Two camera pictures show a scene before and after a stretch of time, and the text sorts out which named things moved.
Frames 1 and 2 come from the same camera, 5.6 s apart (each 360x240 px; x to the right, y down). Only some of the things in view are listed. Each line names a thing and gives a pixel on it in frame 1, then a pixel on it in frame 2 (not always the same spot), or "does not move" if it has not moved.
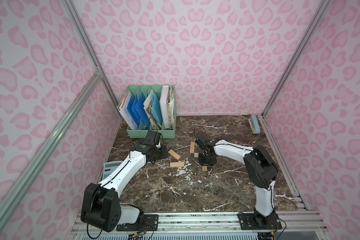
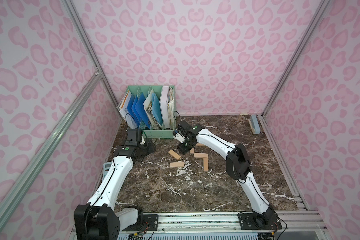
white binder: x=164 y=106 does not move
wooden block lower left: x=175 y=164 does not move
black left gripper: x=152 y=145 -> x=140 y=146
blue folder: x=137 y=108 does not move
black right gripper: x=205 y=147 -> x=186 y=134
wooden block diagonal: x=174 y=154 does not move
